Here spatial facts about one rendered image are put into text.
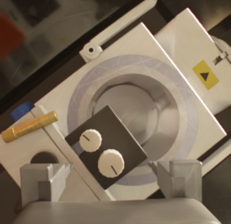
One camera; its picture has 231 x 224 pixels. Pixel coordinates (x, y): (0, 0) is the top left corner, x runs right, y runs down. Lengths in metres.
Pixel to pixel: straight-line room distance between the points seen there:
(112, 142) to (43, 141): 0.04
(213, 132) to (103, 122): 0.08
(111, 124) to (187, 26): 0.10
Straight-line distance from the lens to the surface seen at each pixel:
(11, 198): 0.25
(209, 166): 0.22
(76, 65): 0.30
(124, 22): 0.21
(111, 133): 0.19
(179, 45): 0.24
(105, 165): 0.18
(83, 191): 0.20
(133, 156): 0.19
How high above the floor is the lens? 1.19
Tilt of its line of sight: 1 degrees up
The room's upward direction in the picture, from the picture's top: 52 degrees clockwise
